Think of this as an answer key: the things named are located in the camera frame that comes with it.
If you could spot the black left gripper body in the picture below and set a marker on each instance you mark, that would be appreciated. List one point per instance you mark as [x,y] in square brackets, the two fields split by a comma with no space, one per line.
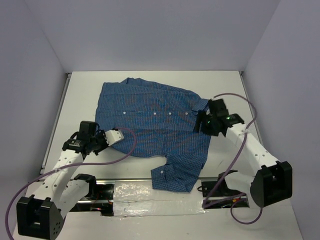
[99,142]

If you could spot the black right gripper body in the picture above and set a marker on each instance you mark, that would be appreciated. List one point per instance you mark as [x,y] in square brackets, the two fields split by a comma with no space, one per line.
[208,126]

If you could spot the blue checkered long sleeve shirt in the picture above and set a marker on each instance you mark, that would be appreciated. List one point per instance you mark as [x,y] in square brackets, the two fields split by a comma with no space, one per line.
[157,120]

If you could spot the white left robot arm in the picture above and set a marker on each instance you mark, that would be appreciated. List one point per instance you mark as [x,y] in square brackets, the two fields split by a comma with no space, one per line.
[42,215]

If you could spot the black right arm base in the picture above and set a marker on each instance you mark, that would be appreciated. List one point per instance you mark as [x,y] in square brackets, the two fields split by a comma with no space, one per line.
[222,198]

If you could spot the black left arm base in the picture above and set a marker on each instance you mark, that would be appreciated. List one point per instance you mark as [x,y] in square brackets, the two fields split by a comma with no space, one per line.
[101,201]

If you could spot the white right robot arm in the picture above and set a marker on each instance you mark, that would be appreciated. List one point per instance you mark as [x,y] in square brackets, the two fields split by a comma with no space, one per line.
[272,179]

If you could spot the white taped cover sheet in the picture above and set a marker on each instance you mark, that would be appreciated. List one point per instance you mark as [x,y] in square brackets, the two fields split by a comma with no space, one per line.
[139,199]

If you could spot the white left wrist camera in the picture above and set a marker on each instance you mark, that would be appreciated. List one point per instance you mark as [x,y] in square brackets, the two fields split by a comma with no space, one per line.
[113,136]

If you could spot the aluminium table edge rail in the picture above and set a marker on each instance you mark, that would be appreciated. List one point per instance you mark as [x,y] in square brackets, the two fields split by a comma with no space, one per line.
[61,102]

